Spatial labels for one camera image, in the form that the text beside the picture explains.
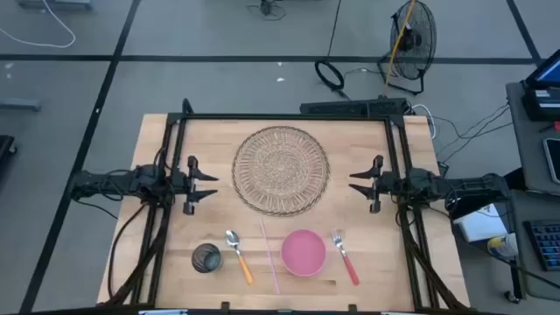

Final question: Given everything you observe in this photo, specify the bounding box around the black metal table frame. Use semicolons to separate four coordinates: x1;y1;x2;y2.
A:
96;98;473;314

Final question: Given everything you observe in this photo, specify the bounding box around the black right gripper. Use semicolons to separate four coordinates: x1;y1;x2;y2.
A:
348;155;397;215

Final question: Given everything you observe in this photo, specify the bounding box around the pink drinking straw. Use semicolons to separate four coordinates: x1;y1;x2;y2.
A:
258;217;282;296

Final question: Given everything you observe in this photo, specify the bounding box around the grey side table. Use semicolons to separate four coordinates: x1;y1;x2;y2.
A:
505;80;560;196

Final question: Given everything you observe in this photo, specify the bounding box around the yellow hanging cable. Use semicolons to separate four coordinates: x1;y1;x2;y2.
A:
383;0;417;98

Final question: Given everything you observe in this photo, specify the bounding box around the dark faceted glass tumbler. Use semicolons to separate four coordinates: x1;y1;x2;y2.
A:
190;242;224;275

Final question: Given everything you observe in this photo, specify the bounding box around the white-edged tablet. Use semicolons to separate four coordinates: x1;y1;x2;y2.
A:
542;136;560;186

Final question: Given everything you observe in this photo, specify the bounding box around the spoon with orange handle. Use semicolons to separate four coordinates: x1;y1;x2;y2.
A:
224;229;256;287

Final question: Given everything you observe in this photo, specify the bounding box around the black hanging cable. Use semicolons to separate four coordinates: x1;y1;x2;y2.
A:
326;0;343;59

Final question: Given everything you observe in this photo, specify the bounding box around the white floor cable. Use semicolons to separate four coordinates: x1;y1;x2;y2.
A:
0;0;77;50

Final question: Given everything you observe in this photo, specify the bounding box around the black floor fan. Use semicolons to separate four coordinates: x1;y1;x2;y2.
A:
377;0;438;96

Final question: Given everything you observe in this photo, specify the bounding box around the grey equipment base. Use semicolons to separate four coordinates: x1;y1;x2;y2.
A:
16;0;95;11

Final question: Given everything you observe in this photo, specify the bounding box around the black power strip box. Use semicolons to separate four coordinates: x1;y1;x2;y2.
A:
299;96;410;119

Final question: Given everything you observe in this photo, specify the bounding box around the grey keyboard desk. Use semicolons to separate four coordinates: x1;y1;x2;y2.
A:
507;189;560;303

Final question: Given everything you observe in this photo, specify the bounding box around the black desktop device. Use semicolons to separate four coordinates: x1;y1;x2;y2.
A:
521;85;560;123

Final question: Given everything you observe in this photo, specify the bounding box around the grey floor foot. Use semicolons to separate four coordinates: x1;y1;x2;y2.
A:
0;96;43;113

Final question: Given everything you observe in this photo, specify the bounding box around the fork with red handle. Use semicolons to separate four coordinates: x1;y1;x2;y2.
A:
330;228;361;287

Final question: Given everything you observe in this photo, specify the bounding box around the coiled black cable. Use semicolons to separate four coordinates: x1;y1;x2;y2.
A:
313;59;352;101

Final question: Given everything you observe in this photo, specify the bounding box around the white box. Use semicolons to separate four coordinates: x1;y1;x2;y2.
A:
451;202;509;243

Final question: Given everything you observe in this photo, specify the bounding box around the round woven placemat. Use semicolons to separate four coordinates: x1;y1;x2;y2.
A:
231;125;332;218

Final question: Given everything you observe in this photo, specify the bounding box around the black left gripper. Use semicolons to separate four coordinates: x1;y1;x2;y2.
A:
171;155;220;216

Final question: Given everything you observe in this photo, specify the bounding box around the pink bowl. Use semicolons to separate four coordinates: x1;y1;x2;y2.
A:
280;228;328;278

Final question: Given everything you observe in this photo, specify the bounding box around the black cable bundle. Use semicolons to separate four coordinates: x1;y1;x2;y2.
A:
245;0;288;23

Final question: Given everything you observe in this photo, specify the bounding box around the white cable by frame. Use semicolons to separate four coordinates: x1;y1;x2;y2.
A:
410;102;438;141

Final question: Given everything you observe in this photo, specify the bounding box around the white and yellow bottle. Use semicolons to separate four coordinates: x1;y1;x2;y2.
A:
486;232;520;260

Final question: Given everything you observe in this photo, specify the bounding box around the laptop with blue screen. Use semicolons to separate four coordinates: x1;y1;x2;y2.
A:
523;48;560;89

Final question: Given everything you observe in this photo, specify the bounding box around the black keyboard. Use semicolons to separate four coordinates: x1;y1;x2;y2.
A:
522;219;560;273

